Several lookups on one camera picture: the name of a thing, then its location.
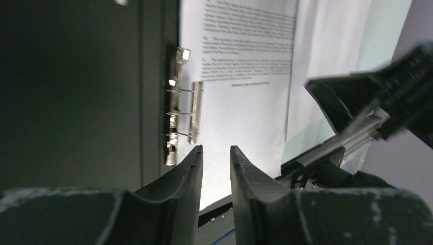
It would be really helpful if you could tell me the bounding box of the metal folder clip mechanism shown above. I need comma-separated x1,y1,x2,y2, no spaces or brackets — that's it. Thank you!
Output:
164,46,204,167

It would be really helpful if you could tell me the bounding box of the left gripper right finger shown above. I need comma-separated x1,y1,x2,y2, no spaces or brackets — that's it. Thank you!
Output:
230,146,432,244

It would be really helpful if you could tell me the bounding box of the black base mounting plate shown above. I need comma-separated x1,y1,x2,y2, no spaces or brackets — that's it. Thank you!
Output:
195,195,236,244

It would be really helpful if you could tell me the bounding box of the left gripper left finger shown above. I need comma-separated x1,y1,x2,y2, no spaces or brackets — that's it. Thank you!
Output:
1,145,203,244

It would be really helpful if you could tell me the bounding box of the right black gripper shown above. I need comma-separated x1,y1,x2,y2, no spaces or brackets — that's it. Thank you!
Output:
304,42,432,147

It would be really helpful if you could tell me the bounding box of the printed paper sheet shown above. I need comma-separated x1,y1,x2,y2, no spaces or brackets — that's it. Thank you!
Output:
180,1,299,209
286,1,371,140

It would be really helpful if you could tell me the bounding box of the red black clip folder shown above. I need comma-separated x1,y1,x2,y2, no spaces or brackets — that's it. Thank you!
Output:
1,1,179,191

